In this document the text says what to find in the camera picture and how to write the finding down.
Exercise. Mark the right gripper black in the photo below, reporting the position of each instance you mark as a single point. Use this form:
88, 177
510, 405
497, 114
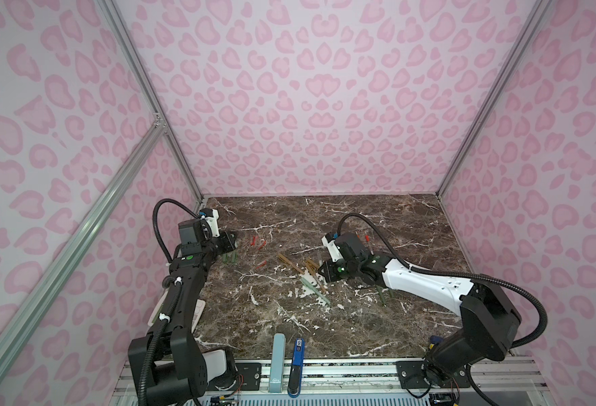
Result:
346, 254

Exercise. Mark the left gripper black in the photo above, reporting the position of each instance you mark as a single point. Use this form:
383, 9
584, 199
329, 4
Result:
227, 241

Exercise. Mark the light green pen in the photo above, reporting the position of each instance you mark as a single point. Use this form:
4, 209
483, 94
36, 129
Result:
311, 288

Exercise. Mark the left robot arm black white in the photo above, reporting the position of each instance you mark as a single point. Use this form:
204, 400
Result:
167, 364

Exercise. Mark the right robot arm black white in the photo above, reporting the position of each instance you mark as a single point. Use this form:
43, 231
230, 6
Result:
489, 321

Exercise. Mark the brown pen right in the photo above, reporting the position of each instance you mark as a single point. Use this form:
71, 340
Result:
312, 266

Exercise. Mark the brown pen left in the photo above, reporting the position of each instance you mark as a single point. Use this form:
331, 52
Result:
288, 263

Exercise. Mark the light blue eraser block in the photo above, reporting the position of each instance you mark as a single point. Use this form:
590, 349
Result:
276, 372

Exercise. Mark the blue black utility tool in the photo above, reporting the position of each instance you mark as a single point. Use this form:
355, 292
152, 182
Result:
296, 368

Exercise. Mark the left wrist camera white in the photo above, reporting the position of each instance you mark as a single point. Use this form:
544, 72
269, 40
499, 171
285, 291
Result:
211, 217

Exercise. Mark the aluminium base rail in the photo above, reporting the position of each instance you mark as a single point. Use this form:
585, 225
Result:
375, 381

